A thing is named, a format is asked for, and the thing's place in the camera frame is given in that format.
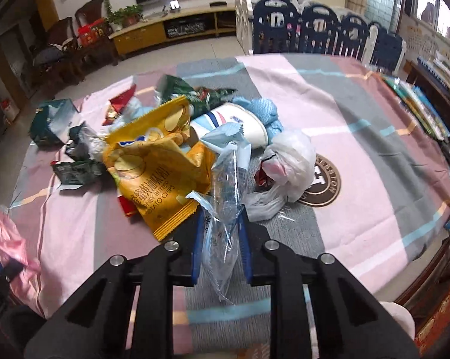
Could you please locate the dark green paper bag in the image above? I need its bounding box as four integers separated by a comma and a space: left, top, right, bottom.
29, 99, 82, 147

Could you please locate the red gift box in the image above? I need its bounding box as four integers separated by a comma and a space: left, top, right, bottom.
78, 18, 108, 47

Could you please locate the white paper cup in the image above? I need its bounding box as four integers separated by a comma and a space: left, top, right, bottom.
188, 101, 269, 150

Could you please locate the dark wooden armchair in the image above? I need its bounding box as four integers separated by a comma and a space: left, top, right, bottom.
75, 0, 119, 66

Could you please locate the green snack bag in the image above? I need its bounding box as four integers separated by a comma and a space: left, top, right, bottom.
154, 74, 236, 118

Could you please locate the stack of books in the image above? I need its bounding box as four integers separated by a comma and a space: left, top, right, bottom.
378, 57, 450, 142

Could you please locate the green wrapper flat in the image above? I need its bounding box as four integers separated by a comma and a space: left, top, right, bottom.
51, 159, 107, 191

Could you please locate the yellow potato chips bag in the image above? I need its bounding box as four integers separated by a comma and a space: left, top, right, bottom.
102, 96, 215, 241

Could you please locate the potted green plant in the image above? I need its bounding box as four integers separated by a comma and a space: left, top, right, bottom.
107, 5, 143, 28

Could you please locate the clear blue plastic wrapper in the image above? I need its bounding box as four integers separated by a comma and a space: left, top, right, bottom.
187, 121, 252, 304

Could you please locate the blue quilted cloth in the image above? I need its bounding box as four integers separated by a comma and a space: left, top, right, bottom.
231, 96, 284, 144

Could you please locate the red snack wrapper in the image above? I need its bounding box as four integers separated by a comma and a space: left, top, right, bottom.
102, 83, 136, 126

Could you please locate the white plastic bag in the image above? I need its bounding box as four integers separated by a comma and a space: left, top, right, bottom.
244, 130, 316, 222

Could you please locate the red gold patterned cushion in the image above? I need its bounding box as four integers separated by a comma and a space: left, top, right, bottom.
415, 290, 450, 358

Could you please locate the blue white playpen fence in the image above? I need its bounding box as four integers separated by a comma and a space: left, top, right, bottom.
235, 0, 407, 75

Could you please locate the yellow TV cabinet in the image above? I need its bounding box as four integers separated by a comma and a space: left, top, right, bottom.
109, 5, 236, 57

